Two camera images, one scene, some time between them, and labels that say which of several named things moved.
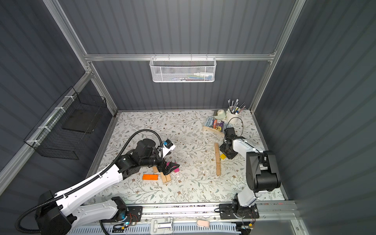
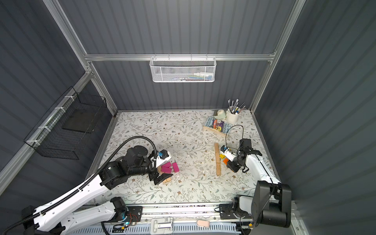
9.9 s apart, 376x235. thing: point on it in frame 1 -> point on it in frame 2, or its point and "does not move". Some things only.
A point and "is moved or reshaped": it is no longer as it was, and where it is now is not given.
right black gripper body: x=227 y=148 -> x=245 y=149
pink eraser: x=203 y=223 does not move
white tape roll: x=221 y=114 does not move
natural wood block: x=218 y=169 does not move
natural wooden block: x=166 y=178 does not move
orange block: x=150 y=177 is moved or reshaped
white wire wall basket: x=182 y=69 does not move
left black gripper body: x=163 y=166 -> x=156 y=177
